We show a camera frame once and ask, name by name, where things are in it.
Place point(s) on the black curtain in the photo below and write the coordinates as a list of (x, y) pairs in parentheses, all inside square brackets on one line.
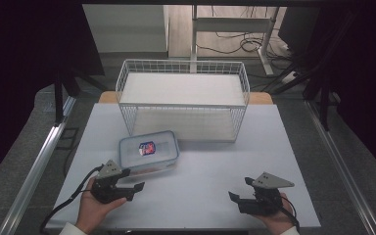
[(365, 81), (26, 81)]

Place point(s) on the small red blue packet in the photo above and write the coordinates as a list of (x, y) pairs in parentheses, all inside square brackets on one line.
[(147, 148)]

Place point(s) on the aluminium rail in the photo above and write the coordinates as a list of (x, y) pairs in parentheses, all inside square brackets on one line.
[(34, 169), (339, 166)]

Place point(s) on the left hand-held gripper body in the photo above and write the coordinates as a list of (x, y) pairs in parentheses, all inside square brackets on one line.
[(106, 191)]

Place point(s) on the clear plastic container blue lid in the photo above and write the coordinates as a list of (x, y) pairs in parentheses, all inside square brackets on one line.
[(149, 150)]

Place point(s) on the person's right hand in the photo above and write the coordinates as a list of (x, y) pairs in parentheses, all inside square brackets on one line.
[(278, 222)]

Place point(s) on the person's left hand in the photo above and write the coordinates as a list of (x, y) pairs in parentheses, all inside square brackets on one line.
[(93, 210)]

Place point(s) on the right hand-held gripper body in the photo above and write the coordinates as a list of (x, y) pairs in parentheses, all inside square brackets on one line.
[(264, 196)]

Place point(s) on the white power strip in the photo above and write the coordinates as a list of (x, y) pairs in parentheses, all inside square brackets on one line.
[(289, 77)]

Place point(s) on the black metal stand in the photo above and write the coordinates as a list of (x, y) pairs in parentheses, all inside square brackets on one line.
[(319, 94), (58, 98)]

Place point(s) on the white cabinet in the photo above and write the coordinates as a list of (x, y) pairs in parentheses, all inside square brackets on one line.
[(125, 29)]

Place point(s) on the white metal desk frame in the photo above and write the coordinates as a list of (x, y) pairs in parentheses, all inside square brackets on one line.
[(233, 24)]

